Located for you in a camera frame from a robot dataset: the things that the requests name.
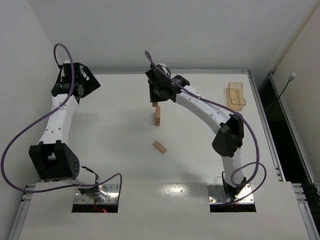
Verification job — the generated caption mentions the wood block seven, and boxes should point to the wood block seven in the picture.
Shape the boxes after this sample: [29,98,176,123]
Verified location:
[154,106,161,126]

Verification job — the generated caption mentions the wood block five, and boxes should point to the wood block five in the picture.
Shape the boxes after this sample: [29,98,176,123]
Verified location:
[153,140,167,154]

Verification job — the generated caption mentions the clear amber plastic box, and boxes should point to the clear amber plastic box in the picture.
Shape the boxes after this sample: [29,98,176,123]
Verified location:
[226,82,246,112]

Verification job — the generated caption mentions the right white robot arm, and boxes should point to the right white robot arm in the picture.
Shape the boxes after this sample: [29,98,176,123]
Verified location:
[145,67,247,200]

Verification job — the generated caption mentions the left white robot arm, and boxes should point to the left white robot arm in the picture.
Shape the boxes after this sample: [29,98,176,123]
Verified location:
[28,62,101,195]

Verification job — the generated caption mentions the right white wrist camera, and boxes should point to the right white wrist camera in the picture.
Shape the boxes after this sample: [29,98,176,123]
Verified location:
[157,63,169,74]

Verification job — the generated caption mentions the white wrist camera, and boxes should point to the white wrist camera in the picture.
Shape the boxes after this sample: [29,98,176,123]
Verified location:
[157,63,169,74]
[62,58,71,65]

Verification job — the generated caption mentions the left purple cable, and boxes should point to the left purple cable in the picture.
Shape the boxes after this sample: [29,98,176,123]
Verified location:
[0,43,123,195]

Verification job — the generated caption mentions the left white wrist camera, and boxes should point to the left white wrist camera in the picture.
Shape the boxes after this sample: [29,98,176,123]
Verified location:
[62,58,71,65]

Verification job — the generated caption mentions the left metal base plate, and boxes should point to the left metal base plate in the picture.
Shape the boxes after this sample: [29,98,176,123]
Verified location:
[73,184,120,205]

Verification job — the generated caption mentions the metal base plate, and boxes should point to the metal base plate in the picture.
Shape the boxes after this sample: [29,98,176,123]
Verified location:
[73,184,120,205]
[207,184,255,207]

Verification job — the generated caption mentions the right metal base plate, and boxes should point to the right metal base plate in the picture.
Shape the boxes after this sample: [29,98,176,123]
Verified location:
[207,184,255,207]

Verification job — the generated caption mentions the black wall cable white plug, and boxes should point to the black wall cable white plug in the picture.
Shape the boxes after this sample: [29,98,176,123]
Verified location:
[269,72,296,113]

